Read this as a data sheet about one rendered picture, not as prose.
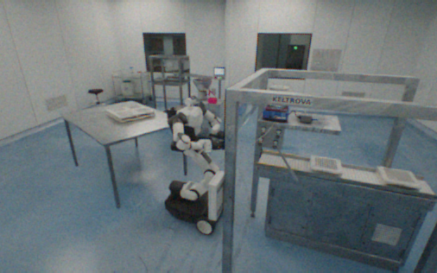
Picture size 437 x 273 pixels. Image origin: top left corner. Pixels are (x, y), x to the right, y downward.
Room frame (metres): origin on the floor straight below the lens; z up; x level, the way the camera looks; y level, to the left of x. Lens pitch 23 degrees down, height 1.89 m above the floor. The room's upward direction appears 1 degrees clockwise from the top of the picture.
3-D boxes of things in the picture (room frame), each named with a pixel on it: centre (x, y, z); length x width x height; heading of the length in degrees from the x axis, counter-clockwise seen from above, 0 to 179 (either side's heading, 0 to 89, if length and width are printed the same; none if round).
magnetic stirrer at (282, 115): (1.94, -0.48, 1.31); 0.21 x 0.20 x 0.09; 160
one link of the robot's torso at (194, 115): (2.27, 0.34, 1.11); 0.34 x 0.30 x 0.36; 160
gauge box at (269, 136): (1.86, -0.43, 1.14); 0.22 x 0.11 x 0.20; 70
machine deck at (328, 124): (1.93, -0.66, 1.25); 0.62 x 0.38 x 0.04; 70
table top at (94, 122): (3.16, 1.36, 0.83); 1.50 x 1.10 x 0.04; 47
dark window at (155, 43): (7.52, 1.65, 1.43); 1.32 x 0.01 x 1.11; 78
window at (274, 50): (6.84, -1.65, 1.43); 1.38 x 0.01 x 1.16; 78
